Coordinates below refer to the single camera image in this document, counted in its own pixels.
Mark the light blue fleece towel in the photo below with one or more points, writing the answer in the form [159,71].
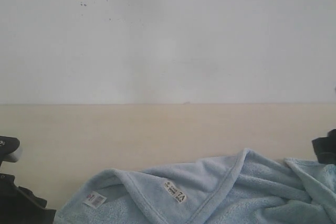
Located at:
[243,188]

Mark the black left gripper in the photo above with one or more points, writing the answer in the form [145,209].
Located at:
[20,205]

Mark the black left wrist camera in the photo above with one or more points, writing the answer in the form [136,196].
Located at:
[10,149]

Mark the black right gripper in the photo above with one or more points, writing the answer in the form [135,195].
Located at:
[324,148]

